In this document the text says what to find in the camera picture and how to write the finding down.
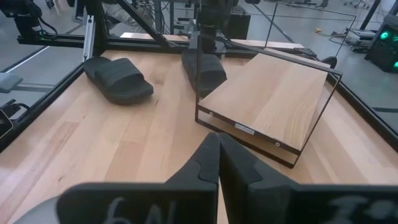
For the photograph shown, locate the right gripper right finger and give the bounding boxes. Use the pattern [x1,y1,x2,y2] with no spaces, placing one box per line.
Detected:
[219,132,398,224]

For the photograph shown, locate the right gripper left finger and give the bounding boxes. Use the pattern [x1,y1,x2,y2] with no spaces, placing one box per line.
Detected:
[55,132,221,224]

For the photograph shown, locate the black-framed wooden shelf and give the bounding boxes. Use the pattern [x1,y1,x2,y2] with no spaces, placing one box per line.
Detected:
[195,1,358,169]

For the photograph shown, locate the black rounded knob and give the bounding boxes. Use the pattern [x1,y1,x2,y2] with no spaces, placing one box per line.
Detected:
[321,55,338,70]

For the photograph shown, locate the black box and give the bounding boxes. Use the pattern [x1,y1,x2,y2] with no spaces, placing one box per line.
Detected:
[223,6,251,40]

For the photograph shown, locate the black computer with green lights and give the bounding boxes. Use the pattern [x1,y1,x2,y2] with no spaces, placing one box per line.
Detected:
[364,14,398,73]

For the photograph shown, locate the grey power strip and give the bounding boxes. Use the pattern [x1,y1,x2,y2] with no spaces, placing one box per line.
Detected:
[345,27,377,47]

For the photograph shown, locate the person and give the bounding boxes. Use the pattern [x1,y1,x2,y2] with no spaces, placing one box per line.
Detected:
[101,0,155,34]

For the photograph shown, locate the grey padded seat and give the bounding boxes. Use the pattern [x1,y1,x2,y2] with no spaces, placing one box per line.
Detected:
[0,72,24,94]

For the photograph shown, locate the flat black bracket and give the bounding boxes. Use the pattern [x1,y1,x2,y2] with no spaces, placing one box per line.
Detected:
[294,47,318,58]

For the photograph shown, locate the black aluminium table frame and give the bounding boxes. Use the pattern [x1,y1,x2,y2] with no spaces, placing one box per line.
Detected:
[0,0,398,153]

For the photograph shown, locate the black device with cable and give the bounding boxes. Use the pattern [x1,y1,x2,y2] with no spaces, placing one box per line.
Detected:
[0,98,31,139]

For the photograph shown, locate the black machine with cables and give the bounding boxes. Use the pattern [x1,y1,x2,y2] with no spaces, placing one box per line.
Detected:
[0,0,59,40]

